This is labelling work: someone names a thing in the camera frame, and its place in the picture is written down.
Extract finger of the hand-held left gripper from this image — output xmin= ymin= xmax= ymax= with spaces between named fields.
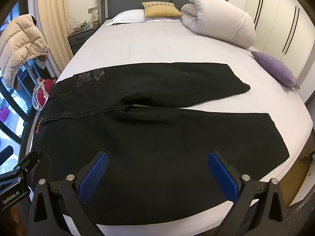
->
xmin=13 ymin=150 xmax=41 ymax=178

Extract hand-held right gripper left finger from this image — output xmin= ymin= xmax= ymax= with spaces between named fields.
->
xmin=28 ymin=151 xmax=110 ymax=236

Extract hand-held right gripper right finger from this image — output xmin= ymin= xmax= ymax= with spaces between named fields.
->
xmin=207 ymin=151 xmax=288 ymax=236

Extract black denim pants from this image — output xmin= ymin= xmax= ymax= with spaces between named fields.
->
xmin=28 ymin=63 xmax=290 ymax=225

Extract red bag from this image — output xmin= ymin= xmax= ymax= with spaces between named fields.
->
xmin=32 ymin=77 xmax=55 ymax=111

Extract purple cushion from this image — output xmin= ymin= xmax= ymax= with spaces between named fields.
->
xmin=250 ymin=51 xmax=300 ymax=89

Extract beige puffer jacket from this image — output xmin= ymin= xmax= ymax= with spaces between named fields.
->
xmin=0 ymin=14 xmax=50 ymax=89

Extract dark grey nightstand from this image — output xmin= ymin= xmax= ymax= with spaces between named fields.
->
xmin=67 ymin=24 xmax=101 ymax=54

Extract bed with white sheet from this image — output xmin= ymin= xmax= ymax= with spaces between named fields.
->
xmin=21 ymin=9 xmax=314 ymax=236

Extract cream curtain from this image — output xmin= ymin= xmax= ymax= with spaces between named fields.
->
xmin=37 ymin=0 xmax=74 ymax=57

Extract rolled white duvet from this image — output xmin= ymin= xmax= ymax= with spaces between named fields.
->
xmin=181 ymin=0 xmax=256 ymax=50

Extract white pillow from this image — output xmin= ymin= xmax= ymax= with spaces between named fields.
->
xmin=106 ymin=9 xmax=183 ymax=26

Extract white wardrobe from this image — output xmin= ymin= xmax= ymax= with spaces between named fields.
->
xmin=242 ymin=0 xmax=315 ymax=104

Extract yellow pillow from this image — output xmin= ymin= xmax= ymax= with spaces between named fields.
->
xmin=141 ymin=2 xmax=183 ymax=18

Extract white wire basket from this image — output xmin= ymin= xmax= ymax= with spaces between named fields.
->
xmin=69 ymin=18 xmax=94 ymax=33

